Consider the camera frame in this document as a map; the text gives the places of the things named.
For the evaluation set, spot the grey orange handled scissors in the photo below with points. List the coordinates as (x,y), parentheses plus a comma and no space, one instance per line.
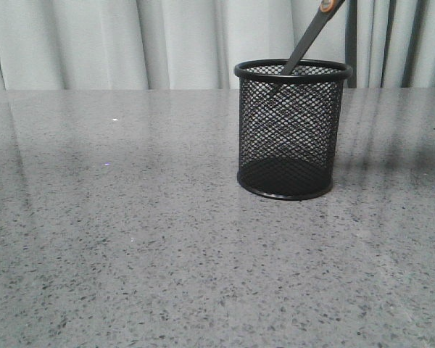
(326,10)

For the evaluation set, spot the grey pleated curtain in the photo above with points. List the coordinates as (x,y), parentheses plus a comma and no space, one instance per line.
(195,44)

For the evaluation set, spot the black mesh pen cup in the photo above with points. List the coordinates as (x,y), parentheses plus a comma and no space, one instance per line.
(288,126)

